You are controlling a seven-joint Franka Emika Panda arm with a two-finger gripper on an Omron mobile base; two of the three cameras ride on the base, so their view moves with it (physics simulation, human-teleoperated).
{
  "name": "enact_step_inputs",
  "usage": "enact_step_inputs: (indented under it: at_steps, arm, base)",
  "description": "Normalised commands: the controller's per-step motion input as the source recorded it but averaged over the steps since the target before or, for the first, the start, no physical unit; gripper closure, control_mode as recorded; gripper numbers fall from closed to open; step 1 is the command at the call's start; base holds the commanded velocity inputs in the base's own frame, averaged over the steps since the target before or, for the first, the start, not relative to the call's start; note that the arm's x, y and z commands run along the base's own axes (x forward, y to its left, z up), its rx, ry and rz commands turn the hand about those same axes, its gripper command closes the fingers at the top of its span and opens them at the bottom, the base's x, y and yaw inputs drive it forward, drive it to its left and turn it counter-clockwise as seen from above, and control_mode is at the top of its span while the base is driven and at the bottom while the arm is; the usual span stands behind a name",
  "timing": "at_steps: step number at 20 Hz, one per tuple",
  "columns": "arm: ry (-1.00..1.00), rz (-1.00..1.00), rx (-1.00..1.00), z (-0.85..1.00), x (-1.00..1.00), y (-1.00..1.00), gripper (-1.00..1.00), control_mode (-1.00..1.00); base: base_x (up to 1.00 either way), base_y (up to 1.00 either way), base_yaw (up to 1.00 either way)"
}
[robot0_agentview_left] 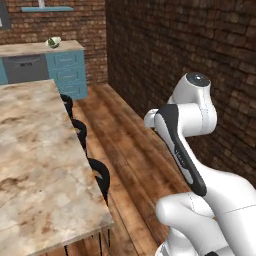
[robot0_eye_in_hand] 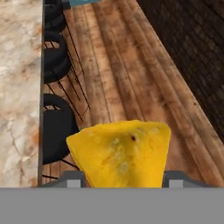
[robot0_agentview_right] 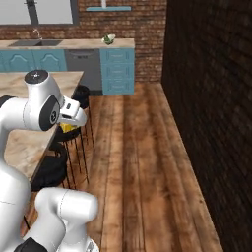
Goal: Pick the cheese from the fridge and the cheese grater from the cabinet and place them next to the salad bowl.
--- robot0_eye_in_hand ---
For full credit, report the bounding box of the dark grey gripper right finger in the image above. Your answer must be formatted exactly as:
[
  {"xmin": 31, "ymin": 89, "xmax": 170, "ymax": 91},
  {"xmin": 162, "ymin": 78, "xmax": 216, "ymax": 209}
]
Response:
[{"xmin": 162, "ymin": 171, "xmax": 210, "ymax": 189}]

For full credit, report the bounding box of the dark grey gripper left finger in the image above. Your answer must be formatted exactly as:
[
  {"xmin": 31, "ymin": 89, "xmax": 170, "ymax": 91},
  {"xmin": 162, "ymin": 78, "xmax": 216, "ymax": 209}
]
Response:
[{"xmin": 44, "ymin": 170, "xmax": 87, "ymax": 189}]

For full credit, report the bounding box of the yellow cheese wedge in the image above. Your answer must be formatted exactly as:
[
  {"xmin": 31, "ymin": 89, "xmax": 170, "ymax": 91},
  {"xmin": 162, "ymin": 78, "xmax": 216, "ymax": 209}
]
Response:
[{"xmin": 66, "ymin": 119, "xmax": 172, "ymax": 189}]

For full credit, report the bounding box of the blue box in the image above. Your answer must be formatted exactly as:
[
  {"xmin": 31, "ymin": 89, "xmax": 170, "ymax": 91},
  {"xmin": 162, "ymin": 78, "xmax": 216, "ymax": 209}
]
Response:
[{"xmin": 68, "ymin": 0, "xmax": 102, "ymax": 8}]

